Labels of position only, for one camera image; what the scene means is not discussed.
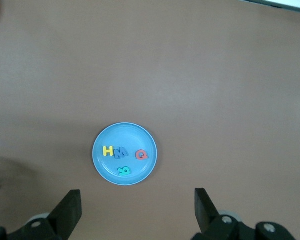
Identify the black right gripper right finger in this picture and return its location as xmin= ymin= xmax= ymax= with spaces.
xmin=194 ymin=187 xmax=300 ymax=240

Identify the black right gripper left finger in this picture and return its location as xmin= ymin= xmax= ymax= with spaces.
xmin=0 ymin=189 xmax=83 ymax=240

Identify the yellow foam letter H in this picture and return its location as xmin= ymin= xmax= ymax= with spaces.
xmin=102 ymin=146 xmax=115 ymax=158

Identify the blue foam letter M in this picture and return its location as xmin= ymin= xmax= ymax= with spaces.
xmin=113 ymin=147 xmax=130 ymax=161

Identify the pink foam letter Q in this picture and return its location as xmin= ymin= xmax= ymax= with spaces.
xmin=135 ymin=149 xmax=150 ymax=161

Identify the blue plate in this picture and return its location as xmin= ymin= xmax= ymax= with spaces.
xmin=91 ymin=121 xmax=159 ymax=186

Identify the brown table cover sheet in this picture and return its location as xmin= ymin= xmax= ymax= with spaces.
xmin=0 ymin=0 xmax=300 ymax=240

